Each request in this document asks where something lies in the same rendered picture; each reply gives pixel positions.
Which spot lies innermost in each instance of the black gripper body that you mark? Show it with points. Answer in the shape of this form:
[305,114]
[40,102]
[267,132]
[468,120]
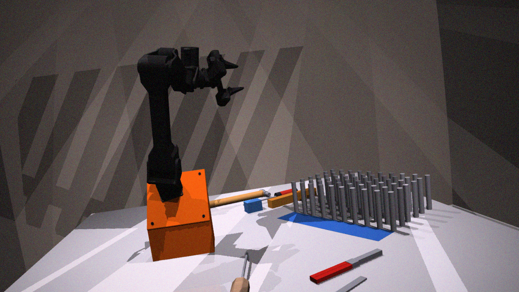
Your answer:
[223,96]

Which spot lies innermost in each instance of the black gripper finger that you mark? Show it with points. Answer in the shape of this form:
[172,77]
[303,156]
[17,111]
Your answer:
[234,90]
[228,65]

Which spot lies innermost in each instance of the orange flat bar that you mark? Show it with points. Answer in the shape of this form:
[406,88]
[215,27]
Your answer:
[286,199]

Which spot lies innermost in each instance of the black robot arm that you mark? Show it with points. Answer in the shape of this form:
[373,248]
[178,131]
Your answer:
[158,70]

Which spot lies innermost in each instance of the blue rectangular block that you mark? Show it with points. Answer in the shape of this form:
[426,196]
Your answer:
[253,205]

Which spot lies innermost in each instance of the red-handled screwdriver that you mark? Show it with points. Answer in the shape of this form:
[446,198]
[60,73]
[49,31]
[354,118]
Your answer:
[280,194]

